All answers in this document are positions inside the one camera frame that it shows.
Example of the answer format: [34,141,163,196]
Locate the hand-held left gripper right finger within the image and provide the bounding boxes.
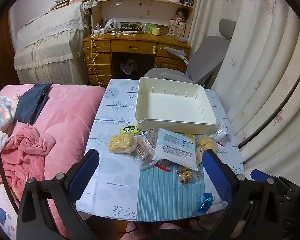
[201,149,284,240]

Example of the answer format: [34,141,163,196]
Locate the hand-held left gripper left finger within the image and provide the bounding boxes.
[16,149,100,240]

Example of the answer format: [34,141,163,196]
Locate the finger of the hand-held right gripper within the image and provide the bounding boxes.
[250,169,277,184]

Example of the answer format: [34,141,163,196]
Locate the small blue candy packet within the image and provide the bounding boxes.
[197,192,213,213]

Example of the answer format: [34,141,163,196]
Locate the clear nut mix packet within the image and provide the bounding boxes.
[176,169,194,186]

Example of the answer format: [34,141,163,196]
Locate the small yellow rice crisp packet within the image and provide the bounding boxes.
[196,134,218,155]

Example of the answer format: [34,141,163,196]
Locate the clear white snack packet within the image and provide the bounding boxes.
[210,122,232,142]

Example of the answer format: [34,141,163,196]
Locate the large yellow rice crisp packet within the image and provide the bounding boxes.
[107,133,137,154]

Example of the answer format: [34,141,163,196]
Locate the large light blue packet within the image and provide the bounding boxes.
[151,128,199,172]

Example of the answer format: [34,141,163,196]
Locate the green snack packet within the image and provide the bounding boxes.
[119,125,140,134]

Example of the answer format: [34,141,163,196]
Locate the tan wafer bar packet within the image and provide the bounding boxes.
[133,132,157,170]

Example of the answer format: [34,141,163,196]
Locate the white plastic bin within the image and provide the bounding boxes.
[135,77,217,133]

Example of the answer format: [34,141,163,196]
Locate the pink quilt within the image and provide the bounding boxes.
[0,84,107,240]

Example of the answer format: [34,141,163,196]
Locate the pink towel garment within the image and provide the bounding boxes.
[0,126,57,200]

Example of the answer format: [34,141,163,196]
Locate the person's legs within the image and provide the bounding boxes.
[125,221,185,240]

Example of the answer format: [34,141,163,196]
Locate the dark blue pants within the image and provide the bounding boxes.
[15,83,52,125]

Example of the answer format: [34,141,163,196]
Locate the white pillow blue print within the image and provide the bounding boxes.
[0,187,20,238]

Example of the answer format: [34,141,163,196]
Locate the floral blanket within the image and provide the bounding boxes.
[0,95,19,143]

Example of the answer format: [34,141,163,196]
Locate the cream leaf print curtain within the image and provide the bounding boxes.
[190,0,300,180]

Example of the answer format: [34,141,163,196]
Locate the trash bag under desk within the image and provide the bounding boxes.
[119,59,137,75]

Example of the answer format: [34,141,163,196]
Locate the grey office chair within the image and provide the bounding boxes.
[144,19,238,88]

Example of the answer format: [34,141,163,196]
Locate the wooden desk with drawers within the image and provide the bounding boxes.
[83,31,192,88]

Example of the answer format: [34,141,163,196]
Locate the white lace cover cloth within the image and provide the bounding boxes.
[14,2,92,85]

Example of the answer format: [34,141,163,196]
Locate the brown wooden door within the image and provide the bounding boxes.
[0,12,20,95]

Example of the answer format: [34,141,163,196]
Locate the patterned storage box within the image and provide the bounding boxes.
[169,25,185,37]

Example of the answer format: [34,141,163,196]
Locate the white plastic bag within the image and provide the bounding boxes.
[104,18,118,32]

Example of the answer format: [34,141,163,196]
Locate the dark green box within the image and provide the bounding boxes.
[117,22,143,33]

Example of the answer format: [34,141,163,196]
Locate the brown haired doll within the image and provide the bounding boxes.
[170,8,189,27]

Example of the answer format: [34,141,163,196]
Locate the floral cloth bag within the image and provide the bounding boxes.
[81,0,98,13]

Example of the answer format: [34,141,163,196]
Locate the stack of books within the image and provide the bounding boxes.
[49,0,87,12]

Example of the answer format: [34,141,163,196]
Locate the wooden bookshelf hutch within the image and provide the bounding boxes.
[91,0,199,34]

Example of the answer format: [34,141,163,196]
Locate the thin black cable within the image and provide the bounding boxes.
[196,219,208,231]

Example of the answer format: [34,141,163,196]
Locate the white charging cable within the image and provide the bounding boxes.
[90,29,103,85]

